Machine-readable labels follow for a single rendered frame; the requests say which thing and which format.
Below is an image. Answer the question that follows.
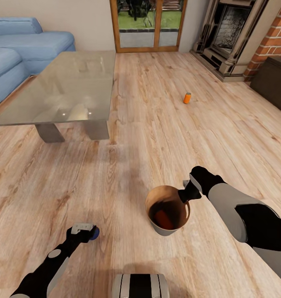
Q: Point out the trash can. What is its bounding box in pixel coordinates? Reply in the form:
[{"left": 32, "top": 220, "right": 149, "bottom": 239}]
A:
[{"left": 145, "top": 185, "right": 190, "bottom": 236}]

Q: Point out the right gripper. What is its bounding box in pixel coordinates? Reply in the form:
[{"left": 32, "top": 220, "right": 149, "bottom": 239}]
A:
[{"left": 178, "top": 186, "right": 201, "bottom": 201}]

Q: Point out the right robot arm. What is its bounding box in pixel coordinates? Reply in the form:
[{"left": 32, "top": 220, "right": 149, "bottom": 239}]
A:
[{"left": 178, "top": 166, "right": 281, "bottom": 278}]

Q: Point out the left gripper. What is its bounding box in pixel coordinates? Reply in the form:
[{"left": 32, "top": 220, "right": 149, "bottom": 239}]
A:
[{"left": 66, "top": 225, "right": 97, "bottom": 248}]

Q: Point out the can of soda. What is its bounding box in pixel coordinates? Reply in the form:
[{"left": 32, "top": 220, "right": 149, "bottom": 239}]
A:
[
  {"left": 90, "top": 227, "right": 100, "bottom": 240},
  {"left": 183, "top": 93, "right": 191, "bottom": 104},
  {"left": 154, "top": 209, "right": 173, "bottom": 230}
]

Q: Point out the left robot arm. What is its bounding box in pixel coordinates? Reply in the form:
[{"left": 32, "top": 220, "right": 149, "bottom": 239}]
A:
[{"left": 9, "top": 223, "right": 97, "bottom": 298}]

